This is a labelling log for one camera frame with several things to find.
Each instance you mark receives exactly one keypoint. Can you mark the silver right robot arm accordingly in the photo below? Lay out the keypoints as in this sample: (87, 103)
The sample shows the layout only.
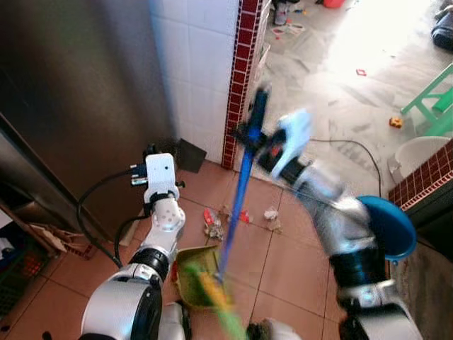
(347, 227)

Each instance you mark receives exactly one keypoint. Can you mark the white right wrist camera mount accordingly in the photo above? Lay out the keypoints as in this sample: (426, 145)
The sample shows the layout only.
(294, 138)

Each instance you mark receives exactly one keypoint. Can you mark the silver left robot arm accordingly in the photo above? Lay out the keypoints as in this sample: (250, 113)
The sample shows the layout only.
(131, 301)

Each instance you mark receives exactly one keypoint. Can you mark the red bucket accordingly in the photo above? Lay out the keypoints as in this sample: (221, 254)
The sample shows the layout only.
(333, 3)

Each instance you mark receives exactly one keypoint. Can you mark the small yellow toy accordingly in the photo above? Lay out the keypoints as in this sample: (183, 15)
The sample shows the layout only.
(396, 122)

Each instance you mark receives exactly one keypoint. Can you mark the green plastic chair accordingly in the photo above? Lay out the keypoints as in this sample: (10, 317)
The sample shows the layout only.
(432, 106)

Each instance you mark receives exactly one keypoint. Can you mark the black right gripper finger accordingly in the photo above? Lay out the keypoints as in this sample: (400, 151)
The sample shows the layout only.
(249, 133)

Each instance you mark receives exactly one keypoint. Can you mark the silver robot leg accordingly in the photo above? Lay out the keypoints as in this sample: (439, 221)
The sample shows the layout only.
(272, 331)

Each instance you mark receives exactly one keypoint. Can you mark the blue plastic basin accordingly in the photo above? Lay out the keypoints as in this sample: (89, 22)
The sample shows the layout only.
(388, 230)

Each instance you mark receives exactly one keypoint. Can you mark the torn brown cardboard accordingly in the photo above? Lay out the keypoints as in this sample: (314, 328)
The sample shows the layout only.
(60, 241)

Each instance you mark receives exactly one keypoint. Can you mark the white plastic bucket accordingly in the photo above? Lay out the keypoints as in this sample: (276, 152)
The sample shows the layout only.
(417, 156)

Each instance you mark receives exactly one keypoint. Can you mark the blue broom with green bristles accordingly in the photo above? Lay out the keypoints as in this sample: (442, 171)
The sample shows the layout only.
(243, 184)

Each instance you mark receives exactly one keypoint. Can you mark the small red square piece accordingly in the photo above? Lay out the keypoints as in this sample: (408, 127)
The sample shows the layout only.
(361, 72)

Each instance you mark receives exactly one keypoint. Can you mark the black square board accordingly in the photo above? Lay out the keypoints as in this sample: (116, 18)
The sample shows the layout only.
(191, 154)

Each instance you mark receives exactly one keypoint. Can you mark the dark shoe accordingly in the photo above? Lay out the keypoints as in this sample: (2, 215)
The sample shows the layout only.
(281, 13)

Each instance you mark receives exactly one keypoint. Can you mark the dark blue bag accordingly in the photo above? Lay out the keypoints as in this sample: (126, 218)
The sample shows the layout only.
(444, 32)

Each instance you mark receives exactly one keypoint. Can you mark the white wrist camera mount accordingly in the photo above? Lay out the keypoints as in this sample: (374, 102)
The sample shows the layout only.
(161, 171)
(294, 138)

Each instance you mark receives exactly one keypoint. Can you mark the black plastic crate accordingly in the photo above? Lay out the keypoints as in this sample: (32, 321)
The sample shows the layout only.
(18, 273)

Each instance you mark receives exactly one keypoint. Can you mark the crumpled white paper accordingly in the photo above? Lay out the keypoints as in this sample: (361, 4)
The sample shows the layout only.
(270, 213)

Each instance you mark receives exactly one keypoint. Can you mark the small red litter piece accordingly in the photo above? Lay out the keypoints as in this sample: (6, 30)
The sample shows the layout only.
(244, 217)

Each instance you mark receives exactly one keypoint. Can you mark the stainless steel cabinet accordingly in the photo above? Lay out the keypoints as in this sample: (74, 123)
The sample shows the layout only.
(78, 92)

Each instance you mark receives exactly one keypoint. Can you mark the red wrapper litter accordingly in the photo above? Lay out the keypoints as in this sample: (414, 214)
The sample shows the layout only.
(209, 217)

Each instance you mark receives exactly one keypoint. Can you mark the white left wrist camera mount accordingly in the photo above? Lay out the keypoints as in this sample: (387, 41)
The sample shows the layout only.
(161, 171)

